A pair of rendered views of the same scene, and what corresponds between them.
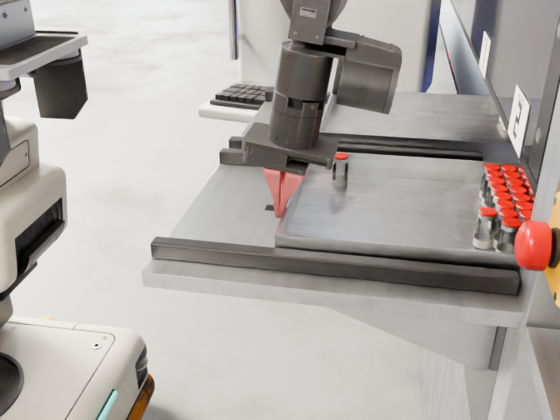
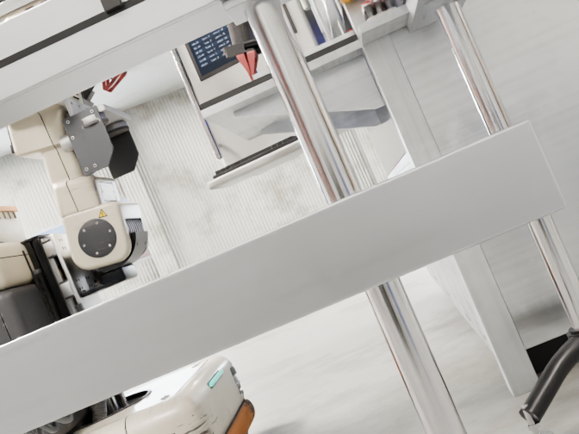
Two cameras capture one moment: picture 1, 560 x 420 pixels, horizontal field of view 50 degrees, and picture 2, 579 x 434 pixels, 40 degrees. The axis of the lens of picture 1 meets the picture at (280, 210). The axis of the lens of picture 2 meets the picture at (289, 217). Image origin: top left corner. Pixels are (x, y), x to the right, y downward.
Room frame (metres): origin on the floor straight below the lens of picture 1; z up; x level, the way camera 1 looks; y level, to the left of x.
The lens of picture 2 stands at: (-1.30, 0.22, 0.54)
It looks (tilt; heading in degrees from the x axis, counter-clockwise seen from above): 1 degrees up; 355
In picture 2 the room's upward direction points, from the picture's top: 23 degrees counter-clockwise
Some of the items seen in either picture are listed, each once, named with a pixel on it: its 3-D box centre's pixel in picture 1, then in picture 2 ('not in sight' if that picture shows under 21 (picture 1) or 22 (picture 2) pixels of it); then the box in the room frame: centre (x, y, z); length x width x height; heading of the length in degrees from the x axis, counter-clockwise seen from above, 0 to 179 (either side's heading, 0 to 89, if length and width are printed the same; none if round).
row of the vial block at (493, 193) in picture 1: (497, 208); not in sight; (0.66, -0.27, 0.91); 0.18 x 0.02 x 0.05; 170
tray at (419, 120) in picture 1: (421, 122); not in sight; (1.01, -0.25, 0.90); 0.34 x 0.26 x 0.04; 79
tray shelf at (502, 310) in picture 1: (375, 172); (308, 92); (0.86, -0.15, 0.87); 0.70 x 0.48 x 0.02; 169
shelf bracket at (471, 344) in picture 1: (353, 304); (308, 108); (0.61, -0.09, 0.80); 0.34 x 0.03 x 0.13; 79
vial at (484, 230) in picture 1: (484, 228); not in sight; (0.61, -0.24, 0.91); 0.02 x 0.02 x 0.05
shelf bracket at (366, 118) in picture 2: not in sight; (320, 127); (1.10, -0.18, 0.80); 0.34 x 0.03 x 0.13; 79
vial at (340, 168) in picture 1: (340, 171); not in sight; (0.78, -0.09, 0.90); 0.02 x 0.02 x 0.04
